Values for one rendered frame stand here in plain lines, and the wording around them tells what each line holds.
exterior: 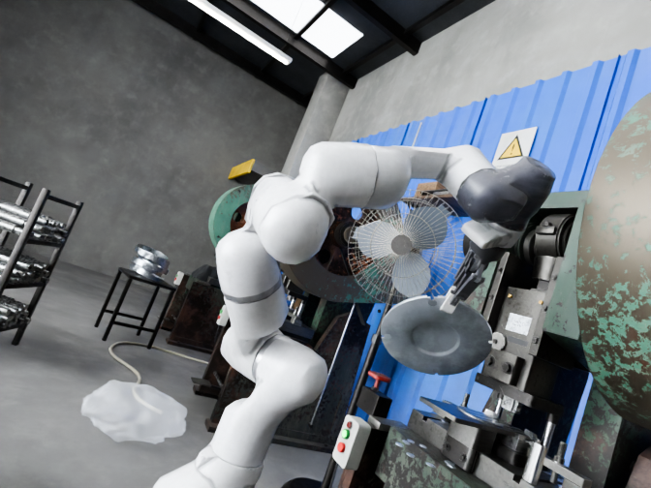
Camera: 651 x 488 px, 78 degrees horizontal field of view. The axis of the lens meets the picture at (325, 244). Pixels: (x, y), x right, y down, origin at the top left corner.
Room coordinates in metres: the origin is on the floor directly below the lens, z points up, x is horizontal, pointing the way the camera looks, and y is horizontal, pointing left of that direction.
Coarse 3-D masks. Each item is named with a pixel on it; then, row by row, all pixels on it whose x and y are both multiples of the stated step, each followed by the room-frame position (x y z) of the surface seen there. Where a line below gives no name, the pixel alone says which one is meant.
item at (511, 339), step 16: (512, 288) 1.20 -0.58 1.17; (512, 304) 1.19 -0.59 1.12; (528, 304) 1.15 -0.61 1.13; (512, 320) 1.17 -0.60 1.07; (528, 320) 1.13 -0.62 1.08; (496, 336) 1.19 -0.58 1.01; (512, 336) 1.16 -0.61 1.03; (528, 336) 1.12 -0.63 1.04; (496, 352) 1.16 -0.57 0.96; (512, 352) 1.15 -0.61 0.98; (496, 368) 1.15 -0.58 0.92; (512, 368) 1.10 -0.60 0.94; (528, 368) 1.10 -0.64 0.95; (544, 368) 1.12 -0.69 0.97; (512, 384) 1.10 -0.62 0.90; (528, 384) 1.09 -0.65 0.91; (544, 384) 1.13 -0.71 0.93
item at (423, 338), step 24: (408, 312) 1.05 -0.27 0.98; (432, 312) 1.02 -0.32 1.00; (456, 312) 1.00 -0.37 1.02; (408, 336) 1.10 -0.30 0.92; (432, 336) 1.08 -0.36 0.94; (456, 336) 1.06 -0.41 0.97; (480, 336) 1.03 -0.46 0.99; (408, 360) 1.16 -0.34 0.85; (432, 360) 1.13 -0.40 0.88; (456, 360) 1.11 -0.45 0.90; (480, 360) 1.08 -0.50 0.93
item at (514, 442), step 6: (486, 414) 1.24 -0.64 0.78; (498, 420) 1.21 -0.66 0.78; (510, 426) 1.18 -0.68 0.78; (516, 432) 1.12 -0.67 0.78; (522, 432) 1.16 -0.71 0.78; (498, 438) 1.16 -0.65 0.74; (504, 438) 1.14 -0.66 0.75; (510, 438) 1.13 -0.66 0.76; (516, 438) 1.11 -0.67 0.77; (522, 438) 1.11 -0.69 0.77; (528, 438) 1.12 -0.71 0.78; (510, 444) 1.12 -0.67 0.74; (516, 444) 1.11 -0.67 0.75; (522, 444) 1.12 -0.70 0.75; (528, 444) 1.13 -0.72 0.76; (516, 450) 1.11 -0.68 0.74; (522, 450) 1.12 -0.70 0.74
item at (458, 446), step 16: (432, 400) 1.12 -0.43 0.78; (448, 416) 1.02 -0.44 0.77; (464, 416) 1.05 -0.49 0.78; (480, 416) 1.12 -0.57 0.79; (448, 432) 1.15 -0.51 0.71; (464, 432) 1.10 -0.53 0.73; (480, 432) 1.07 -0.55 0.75; (496, 432) 1.07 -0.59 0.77; (512, 432) 1.10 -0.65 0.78; (448, 448) 1.13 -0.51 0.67; (464, 448) 1.09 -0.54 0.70; (480, 448) 1.08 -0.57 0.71; (464, 464) 1.08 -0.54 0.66
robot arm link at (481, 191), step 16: (528, 160) 0.71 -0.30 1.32; (480, 176) 0.71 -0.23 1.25; (496, 176) 0.70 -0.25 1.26; (512, 176) 0.70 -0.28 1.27; (528, 176) 0.70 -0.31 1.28; (544, 176) 0.70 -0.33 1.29; (464, 192) 0.73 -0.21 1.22; (480, 192) 0.70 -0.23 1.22; (496, 192) 0.69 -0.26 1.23; (512, 192) 0.70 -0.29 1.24; (528, 192) 0.71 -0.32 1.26; (544, 192) 0.72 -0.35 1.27; (464, 208) 0.75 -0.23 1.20; (480, 208) 0.71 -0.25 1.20; (496, 208) 0.71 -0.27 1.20; (512, 208) 0.72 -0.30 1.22; (528, 208) 0.74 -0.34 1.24; (512, 224) 0.77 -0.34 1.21
